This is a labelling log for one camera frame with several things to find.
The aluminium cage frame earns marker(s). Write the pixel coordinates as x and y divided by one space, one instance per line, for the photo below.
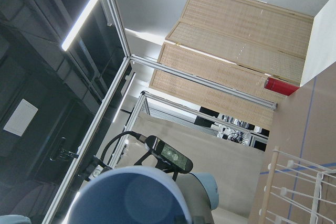
113 10

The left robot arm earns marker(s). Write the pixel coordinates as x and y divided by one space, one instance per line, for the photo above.
200 191

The woven folding screen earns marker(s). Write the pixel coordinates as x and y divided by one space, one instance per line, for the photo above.
239 44

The white wire cup holder rack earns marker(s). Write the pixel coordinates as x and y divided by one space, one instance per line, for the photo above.
297 191

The red cylinder tube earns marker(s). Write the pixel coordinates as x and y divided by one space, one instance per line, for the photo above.
280 87

